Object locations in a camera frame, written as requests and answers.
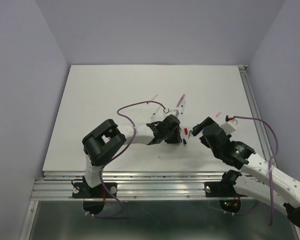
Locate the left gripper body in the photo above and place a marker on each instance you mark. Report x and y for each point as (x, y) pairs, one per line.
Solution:
(172, 137)

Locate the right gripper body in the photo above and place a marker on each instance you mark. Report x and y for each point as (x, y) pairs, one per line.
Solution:
(203, 140)

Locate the blue capped whiteboard marker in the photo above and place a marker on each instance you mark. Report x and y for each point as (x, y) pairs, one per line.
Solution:
(156, 110)
(182, 108)

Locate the pink highlighter pen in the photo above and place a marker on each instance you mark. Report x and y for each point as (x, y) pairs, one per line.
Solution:
(178, 104)

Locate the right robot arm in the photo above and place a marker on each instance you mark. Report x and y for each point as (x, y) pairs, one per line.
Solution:
(251, 175)

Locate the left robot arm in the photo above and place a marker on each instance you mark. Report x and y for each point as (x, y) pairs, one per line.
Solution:
(108, 141)

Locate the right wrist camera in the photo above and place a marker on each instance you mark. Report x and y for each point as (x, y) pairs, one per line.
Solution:
(230, 125)

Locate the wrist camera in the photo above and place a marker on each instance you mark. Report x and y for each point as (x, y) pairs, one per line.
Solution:
(230, 125)
(174, 112)

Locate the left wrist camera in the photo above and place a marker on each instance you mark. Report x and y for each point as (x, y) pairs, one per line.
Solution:
(174, 112)

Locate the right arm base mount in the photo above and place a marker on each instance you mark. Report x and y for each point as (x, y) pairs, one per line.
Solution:
(214, 189)

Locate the aluminium rail frame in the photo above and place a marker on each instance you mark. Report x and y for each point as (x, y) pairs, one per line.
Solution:
(161, 186)

